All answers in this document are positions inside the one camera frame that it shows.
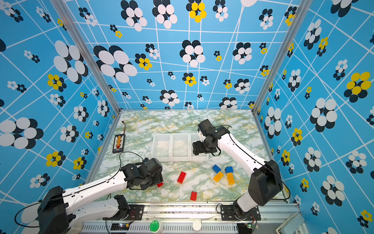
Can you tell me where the blue lego brick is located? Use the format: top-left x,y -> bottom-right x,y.
212,164 -> 221,174

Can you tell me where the small blue lego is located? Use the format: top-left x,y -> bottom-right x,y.
225,166 -> 234,174

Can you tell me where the white three-compartment container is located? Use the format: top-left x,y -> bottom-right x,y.
151,133 -> 209,162

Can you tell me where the long yellow lego brick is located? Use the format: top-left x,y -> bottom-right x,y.
227,173 -> 235,185

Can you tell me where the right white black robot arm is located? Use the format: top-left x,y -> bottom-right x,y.
192,119 -> 283,220

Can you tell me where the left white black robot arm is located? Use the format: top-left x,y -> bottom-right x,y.
38,158 -> 163,234

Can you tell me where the black box with orange parts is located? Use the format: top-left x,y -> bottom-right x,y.
112,134 -> 125,154

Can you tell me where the green push button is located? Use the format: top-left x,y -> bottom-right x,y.
150,220 -> 163,234

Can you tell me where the small red lego front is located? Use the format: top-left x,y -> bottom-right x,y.
191,191 -> 197,201

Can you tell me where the left circuit board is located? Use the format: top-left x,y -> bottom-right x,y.
110,223 -> 130,232

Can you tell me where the circuit board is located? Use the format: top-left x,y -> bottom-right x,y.
237,223 -> 256,234
110,223 -> 130,232

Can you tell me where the white push button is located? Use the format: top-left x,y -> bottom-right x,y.
192,219 -> 202,232

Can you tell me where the right circuit board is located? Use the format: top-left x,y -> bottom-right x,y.
237,223 -> 256,234

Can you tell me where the grey box front right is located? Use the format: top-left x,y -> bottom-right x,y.
275,212 -> 310,234

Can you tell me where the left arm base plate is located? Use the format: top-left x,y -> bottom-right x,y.
102,205 -> 144,221

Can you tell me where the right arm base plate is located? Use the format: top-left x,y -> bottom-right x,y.
216,204 -> 261,222

